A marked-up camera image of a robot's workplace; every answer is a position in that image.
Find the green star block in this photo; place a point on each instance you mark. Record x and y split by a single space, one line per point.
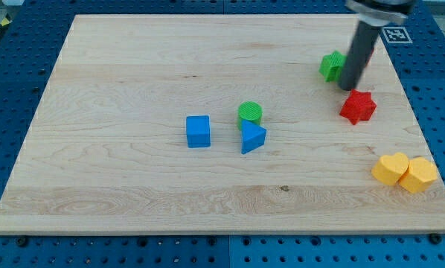
331 66

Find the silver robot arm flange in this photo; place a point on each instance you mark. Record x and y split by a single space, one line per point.
381 12

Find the red star block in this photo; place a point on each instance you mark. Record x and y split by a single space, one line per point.
359 106

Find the blue cube block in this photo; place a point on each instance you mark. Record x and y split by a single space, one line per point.
198 131

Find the blue triangle block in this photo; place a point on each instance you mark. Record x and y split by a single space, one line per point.
253 136

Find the green cylinder block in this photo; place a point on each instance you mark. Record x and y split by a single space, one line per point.
249 111

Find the light wooden board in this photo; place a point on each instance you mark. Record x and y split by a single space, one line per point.
107 151

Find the yellow heart block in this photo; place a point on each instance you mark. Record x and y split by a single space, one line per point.
389 168

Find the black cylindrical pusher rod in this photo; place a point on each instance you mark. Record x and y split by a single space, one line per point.
359 54

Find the white fiducial marker tag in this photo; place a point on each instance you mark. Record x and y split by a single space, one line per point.
396 35

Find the yellow pentagon block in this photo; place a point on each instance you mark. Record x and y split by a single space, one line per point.
419 176

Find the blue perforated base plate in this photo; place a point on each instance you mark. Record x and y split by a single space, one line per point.
28 51

